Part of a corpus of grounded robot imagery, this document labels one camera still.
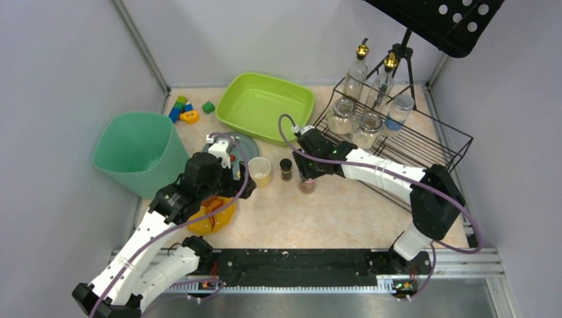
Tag glass jar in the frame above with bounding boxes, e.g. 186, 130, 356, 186
351, 113, 382, 150
327, 98, 357, 135

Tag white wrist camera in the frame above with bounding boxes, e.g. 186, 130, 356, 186
203, 135, 232, 168
292, 125, 315, 138

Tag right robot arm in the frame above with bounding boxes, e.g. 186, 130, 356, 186
293, 126, 465, 261

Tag silver lid blue label jar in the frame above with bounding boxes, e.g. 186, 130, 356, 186
383, 93, 415, 137

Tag teal trash bin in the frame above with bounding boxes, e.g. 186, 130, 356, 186
93, 112, 190, 199

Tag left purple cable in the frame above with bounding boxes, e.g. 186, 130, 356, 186
87, 131, 251, 318

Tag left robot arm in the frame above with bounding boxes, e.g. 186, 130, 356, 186
72, 152, 256, 317

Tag purple cable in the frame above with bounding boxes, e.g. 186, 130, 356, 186
87, 131, 251, 318
278, 114, 484, 299

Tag yellow and white mug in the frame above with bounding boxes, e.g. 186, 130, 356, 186
247, 156, 272, 188

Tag green plastic basin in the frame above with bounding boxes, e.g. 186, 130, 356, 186
215, 72, 315, 146

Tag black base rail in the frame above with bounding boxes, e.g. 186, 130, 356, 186
144, 248, 502, 295

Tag pink lid spice jar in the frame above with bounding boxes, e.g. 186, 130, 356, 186
298, 179, 316, 194

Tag grey-blue plate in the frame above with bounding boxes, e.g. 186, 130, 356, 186
226, 132, 260, 170

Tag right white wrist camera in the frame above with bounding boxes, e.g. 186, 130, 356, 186
292, 125, 315, 138

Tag green toy cube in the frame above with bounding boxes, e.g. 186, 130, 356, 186
201, 101, 215, 114

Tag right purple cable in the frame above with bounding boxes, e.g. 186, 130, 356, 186
278, 114, 484, 299

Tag gold top oil bottle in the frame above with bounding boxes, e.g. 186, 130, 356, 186
364, 52, 398, 113
343, 38, 369, 101

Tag stacked toy blocks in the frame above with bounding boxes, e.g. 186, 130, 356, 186
168, 95, 193, 123

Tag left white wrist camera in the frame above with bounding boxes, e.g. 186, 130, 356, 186
203, 135, 232, 168

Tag brown food scraps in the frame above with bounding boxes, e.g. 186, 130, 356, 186
202, 196, 224, 231

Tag black tripod stand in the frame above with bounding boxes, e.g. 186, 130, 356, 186
366, 28, 416, 105

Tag yellow scalloped plate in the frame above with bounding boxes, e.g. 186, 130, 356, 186
187, 196, 236, 236

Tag orange toy piece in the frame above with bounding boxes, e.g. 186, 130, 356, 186
180, 110, 200, 124

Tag black wire rack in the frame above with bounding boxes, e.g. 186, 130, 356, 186
311, 83, 473, 211

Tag black lid spice jar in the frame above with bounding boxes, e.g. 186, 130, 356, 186
280, 158, 292, 182

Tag black perforated tray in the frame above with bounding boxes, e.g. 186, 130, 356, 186
367, 0, 504, 58

